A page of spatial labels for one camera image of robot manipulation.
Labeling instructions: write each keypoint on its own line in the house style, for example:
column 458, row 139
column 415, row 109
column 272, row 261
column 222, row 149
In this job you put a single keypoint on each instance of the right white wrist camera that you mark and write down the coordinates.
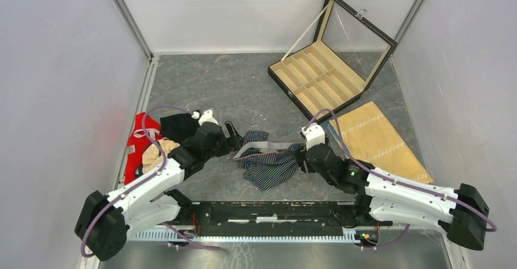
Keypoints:
column 314, row 135

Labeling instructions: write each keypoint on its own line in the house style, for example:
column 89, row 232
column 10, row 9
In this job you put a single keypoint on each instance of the tan cloth mat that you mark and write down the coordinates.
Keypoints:
column 369, row 136

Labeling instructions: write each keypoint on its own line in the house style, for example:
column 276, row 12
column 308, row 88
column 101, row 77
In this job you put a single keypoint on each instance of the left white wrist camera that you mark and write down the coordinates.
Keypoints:
column 204, row 117

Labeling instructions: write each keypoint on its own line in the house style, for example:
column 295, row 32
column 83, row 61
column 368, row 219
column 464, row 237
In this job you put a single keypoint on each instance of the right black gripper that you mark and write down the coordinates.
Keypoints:
column 299, row 158

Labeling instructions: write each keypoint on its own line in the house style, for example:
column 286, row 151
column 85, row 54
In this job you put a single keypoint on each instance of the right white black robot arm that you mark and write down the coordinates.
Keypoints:
column 461, row 214

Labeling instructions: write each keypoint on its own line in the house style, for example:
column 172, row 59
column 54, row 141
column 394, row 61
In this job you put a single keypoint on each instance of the beige underwear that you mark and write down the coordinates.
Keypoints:
column 152, row 156

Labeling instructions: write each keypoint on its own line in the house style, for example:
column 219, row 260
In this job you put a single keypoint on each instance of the red underwear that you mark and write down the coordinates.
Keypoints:
column 137, row 144

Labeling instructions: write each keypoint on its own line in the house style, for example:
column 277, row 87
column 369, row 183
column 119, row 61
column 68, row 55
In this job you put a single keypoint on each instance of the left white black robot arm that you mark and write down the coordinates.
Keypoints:
column 107, row 221

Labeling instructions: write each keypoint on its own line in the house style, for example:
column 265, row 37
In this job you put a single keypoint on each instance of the black compartment box glass lid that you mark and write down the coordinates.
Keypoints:
column 333, row 62

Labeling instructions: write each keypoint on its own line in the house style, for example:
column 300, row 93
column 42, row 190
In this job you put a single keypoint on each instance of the blue striped boxer shorts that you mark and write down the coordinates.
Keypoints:
column 266, row 164

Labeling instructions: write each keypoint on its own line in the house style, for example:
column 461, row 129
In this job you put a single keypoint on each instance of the black underwear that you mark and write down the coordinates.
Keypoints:
column 178, row 127

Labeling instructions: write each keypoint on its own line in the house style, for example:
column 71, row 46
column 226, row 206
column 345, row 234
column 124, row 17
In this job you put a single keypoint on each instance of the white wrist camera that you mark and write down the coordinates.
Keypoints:
column 314, row 135
column 204, row 117

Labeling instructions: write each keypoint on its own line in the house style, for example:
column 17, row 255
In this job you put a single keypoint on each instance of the white cable tray strip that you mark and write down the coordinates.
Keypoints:
column 163, row 234

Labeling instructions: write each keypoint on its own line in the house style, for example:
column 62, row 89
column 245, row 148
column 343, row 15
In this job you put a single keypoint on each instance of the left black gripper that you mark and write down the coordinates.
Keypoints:
column 231, row 143

